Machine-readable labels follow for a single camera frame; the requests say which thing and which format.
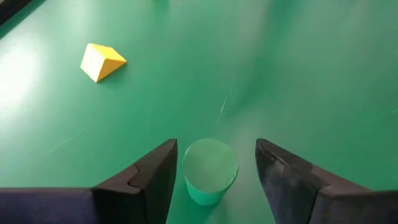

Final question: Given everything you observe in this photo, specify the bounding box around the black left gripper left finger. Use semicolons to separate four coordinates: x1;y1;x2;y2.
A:
0;138;178;224

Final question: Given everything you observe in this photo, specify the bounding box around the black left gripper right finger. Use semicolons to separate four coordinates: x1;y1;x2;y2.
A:
254;138;398;224

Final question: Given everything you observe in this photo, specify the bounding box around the green cylinder block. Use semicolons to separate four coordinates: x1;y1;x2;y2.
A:
182;138;239;207

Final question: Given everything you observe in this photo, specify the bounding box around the yellow trapezoid block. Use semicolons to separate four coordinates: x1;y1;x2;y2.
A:
80;42;127;83

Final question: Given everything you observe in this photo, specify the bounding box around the green table mat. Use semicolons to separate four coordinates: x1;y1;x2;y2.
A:
0;0;398;224

